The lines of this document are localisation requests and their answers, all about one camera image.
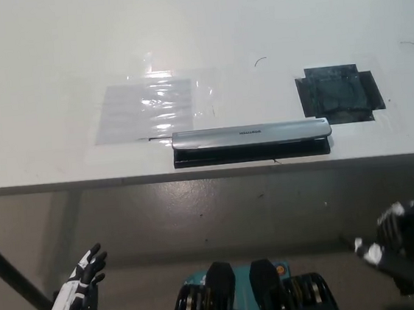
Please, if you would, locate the black table leg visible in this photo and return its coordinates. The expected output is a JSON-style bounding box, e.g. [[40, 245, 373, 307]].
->
[[0, 222, 56, 310]]

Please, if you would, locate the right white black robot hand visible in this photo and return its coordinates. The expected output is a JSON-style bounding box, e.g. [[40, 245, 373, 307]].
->
[[349, 199, 414, 290]]

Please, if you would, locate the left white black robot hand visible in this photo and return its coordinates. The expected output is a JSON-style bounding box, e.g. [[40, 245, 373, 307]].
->
[[31, 241, 113, 310]]

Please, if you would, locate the black taped square patch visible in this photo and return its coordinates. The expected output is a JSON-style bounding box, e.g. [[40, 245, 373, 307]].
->
[[293, 60, 388, 129]]

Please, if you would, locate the silver black paper hole puncher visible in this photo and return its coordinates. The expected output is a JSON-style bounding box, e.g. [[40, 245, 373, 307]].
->
[[169, 116, 335, 172]]

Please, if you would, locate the clear plastic sheet taped down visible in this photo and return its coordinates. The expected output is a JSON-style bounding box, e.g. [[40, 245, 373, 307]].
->
[[86, 44, 231, 147]]

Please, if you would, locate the black teal robot body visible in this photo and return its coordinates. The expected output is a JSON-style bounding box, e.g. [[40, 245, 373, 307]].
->
[[161, 248, 345, 310]]

